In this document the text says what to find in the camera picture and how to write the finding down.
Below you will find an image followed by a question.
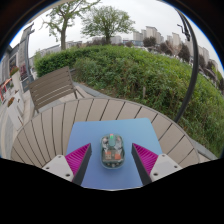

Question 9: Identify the transparent green computer mouse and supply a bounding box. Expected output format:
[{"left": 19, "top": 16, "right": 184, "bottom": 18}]
[{"left": 100, "top": 133, "right": 126, "bottom": 170}]

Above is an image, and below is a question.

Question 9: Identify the distant apartment buildings group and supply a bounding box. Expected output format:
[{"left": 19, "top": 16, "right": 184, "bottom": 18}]
[{"left": 132, "top": 25, "right": 218, "bottom": 71}]

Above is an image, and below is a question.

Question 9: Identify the grey slatted wooden chair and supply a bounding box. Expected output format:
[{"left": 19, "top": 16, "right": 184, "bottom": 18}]
[{"left": 27, "top": 65, "right": 86, "bottom": 116}]

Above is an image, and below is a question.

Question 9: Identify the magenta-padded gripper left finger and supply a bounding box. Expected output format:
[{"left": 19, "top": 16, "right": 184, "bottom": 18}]
[{"left": 42, "top": 143, "right": 93, "bottom": 186}]

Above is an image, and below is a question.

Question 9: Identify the tall grey sign pillar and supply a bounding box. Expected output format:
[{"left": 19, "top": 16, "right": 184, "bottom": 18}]
[{"left": 18, "top": 22, "right": 36, "bottom": 84}]

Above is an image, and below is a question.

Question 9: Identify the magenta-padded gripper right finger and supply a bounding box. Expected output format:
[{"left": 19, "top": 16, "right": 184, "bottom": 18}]
[{"left": 131, "top": 143, "right": 184, "bottom": 186}]

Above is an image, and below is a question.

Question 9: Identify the dark grey low building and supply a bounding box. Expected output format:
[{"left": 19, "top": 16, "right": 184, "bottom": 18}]
[{"left": 0, "top": 43, "right": 20, "bottom": 84}]

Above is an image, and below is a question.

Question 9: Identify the blue square mouse pad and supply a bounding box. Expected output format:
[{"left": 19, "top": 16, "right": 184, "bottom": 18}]
[{"left": 65, "top": 117, "right": 164, "bottom": 191}]

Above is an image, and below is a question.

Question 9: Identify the dark curved umbrella pole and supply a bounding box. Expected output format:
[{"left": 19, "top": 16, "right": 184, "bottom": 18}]
[{"left": 173, "top": 9, "right": 200, "bottom": 124}]

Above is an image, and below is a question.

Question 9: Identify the round leafy tree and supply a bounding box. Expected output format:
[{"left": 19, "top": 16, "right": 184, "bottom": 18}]
[{"left": 80, "top": 5, "right": 136, "bottom": 45}]

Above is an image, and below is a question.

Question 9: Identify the white planter box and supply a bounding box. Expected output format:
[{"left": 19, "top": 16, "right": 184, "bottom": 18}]
[
  {"left": 6, "top": 97, "right": 24, "bottom": 131},
  {"left": 9, "top": 66, "right": 24, "bottom": 98}
]

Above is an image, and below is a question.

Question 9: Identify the thin sparse-leaved tree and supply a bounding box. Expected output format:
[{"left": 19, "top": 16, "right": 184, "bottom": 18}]
[{"left": 41, "top": 0, "right": 101, "bottom": 51}]

